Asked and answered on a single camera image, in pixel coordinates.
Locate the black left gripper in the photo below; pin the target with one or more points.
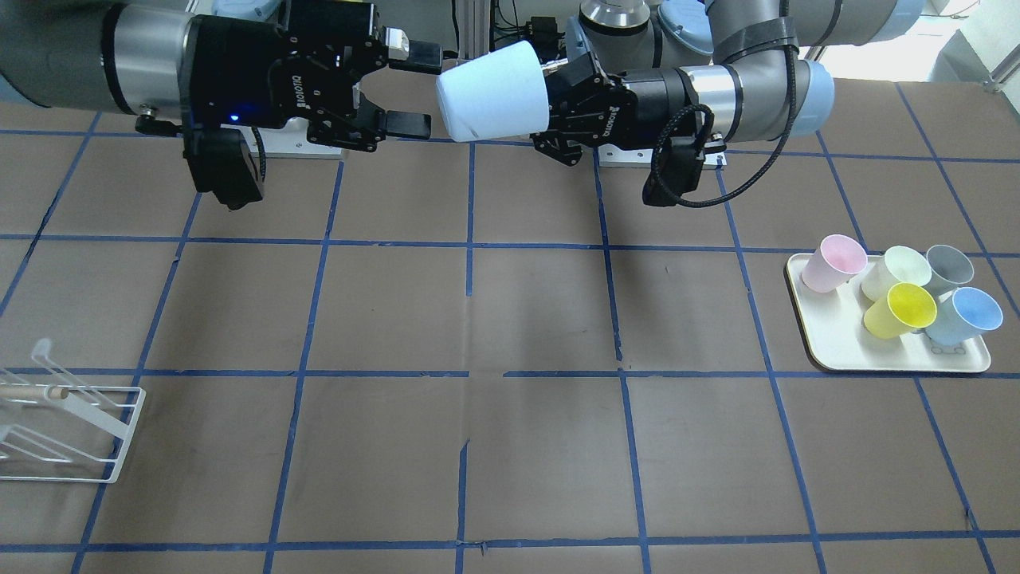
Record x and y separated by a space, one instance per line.
647 91

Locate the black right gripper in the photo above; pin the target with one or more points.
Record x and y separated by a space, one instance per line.
236 70

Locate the light blue plastic cup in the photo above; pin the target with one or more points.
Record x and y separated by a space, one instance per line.
498 95

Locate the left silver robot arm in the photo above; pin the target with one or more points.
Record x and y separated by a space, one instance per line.
745 63

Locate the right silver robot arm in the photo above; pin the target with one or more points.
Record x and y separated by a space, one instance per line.
106 56

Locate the pink plastic cup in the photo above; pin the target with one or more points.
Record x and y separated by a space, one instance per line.
837 259

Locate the pale green plastic cup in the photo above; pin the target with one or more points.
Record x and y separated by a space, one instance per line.
899 264

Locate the yellow plastic cup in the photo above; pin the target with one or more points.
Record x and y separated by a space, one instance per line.
905 309

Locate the grey plastic cup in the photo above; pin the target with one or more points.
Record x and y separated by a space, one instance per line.
951 269

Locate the blue plastic cup on tray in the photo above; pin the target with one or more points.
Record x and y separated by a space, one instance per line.
967 313

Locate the aluminium frame post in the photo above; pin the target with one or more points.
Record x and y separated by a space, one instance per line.
473 29

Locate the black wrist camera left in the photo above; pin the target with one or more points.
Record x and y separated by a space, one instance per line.
674 170

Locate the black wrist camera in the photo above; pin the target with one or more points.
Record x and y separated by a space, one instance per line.
674 170
221 164

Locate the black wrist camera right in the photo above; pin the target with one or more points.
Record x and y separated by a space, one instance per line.
221 164

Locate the white wire cup rack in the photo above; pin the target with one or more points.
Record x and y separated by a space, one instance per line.
56 427

